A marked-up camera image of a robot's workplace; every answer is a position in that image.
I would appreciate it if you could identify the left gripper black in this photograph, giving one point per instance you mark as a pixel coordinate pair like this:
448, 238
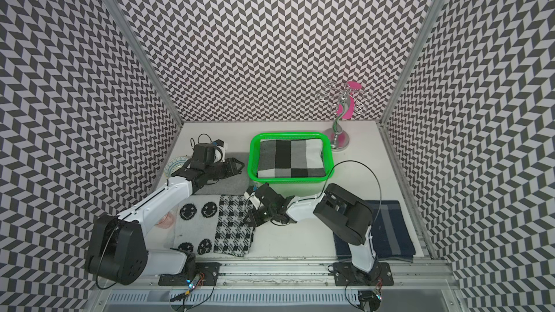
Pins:
232, 167

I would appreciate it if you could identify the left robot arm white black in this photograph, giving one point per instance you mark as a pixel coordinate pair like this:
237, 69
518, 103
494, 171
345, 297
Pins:
117, 248

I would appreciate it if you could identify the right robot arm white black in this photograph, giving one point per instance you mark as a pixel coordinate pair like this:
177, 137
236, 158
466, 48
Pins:
349, 217

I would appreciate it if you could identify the aluminium front rail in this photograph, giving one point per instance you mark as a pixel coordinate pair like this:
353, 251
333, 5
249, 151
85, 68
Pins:
293, 282

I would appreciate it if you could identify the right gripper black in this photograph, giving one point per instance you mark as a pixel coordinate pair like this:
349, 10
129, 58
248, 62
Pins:
251, 216

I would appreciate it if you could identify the patterned ceramic bowl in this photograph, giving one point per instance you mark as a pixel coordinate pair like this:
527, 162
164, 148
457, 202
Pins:
175, 164

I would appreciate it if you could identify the navy striped folded scarf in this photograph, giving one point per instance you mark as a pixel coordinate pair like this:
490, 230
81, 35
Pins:
390, 236

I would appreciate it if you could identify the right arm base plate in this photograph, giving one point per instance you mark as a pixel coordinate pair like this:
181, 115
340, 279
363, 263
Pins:
345, 273

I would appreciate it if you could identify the plain grey scarf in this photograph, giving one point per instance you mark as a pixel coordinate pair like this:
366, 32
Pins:
235, 185

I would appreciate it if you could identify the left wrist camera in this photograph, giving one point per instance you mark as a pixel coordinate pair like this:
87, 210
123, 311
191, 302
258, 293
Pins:
220, 144

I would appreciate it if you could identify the green plastic basket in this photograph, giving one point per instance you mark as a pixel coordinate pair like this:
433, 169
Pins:
254, 155

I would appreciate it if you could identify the smiley houndstooth knit scarf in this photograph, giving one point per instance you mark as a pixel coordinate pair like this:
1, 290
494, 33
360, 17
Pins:
213, 224

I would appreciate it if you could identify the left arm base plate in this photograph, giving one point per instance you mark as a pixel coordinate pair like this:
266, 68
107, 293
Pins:
207, 271

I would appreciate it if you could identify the grey black checked scarf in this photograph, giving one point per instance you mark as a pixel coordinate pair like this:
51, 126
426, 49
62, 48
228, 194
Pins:
291, 159

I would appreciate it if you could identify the pink transparent cup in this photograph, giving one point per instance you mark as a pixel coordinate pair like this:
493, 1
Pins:
167, 222

